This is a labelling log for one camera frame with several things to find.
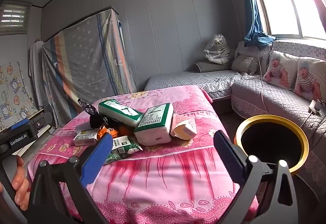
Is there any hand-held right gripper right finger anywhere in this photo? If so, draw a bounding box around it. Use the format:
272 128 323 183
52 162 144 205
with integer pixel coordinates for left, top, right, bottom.
213 130 301 224

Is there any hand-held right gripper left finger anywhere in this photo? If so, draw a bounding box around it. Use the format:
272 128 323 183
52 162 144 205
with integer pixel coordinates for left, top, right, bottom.
27 133 114 224

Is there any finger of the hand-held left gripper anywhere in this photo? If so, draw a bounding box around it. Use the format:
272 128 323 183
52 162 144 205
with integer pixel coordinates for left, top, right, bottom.
5 118 30 133

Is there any small white green box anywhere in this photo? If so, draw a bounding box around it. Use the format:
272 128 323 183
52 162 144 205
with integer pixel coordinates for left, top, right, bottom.
73 129 98 146

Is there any green white packet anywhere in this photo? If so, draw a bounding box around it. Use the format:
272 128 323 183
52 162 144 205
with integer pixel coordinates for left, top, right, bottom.
103 135 143 164

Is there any orange snack wrapper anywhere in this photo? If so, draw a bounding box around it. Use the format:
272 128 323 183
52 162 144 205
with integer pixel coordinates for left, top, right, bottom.
97 125 128 139

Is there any dark wrapper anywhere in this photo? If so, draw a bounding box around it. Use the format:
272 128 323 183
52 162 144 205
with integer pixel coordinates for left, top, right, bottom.
78 99 109 129

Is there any green white tissue pack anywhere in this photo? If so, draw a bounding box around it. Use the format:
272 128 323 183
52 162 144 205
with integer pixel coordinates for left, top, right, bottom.
98 100 144 128
134 103 174 146

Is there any small pink carton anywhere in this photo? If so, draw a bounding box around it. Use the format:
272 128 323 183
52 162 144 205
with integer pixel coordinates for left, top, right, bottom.
170 114 197 140

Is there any black bin with yellow rim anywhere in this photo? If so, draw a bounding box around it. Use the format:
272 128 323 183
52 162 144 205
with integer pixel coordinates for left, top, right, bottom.
234 115 309 176

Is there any person's left hand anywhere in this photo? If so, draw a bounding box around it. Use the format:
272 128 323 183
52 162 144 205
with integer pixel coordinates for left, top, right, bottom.
10 156 30 212

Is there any cartoon print mat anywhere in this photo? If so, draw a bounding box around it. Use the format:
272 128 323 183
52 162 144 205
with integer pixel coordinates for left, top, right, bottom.
0 61 36 133

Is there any hanging white garment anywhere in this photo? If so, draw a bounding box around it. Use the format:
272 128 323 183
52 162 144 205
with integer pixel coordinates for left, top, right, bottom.
29 39 45 110

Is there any grey quilted sofa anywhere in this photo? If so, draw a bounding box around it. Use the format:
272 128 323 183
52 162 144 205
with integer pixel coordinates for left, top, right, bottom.
144 40 326 204

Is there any pink floral tablecloth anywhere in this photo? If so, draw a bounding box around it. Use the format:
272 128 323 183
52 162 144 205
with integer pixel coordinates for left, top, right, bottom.
27 85 259 224

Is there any grey bolster pillow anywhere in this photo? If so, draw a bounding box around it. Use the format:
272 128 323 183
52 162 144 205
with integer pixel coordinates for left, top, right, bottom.
194 61 232 73

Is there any wardrobe under striped cloth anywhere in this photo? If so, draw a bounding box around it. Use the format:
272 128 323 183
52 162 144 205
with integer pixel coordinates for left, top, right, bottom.
42 6 139 128

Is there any grey folded cushion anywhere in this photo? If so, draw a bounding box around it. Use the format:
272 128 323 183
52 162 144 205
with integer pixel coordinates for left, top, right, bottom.
231 42 260 75

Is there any white power adapter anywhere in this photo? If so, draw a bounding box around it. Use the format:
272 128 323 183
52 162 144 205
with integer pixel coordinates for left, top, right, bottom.
309 99 325 113

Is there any baby print pillow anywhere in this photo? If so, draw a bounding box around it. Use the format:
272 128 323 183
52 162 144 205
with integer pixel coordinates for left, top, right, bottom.
262 50 298 90
294 57 326 102

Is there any tiger plush toy in bag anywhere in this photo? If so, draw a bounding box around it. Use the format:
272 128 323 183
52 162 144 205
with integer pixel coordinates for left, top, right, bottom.
203 34 231 64

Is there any window blind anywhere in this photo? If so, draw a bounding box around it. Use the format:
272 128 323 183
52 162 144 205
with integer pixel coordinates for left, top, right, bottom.
0 3 32 34

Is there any blue curtain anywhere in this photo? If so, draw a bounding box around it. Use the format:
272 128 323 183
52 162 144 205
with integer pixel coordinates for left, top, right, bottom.
233 0 277 48

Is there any thin white cable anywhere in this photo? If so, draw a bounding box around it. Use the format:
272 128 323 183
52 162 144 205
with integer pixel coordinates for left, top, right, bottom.
256 47 267 115

